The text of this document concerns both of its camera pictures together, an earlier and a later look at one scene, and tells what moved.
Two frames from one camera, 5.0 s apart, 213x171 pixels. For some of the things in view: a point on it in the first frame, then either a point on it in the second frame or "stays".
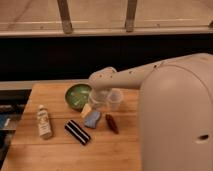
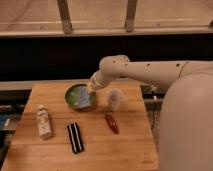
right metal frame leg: (130, 15) stays
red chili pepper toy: (112, 123) stays
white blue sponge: (92, 118) → (84, 100)
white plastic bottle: (44, 126) stays
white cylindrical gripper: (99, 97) → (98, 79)
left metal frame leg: (65, 14) stays
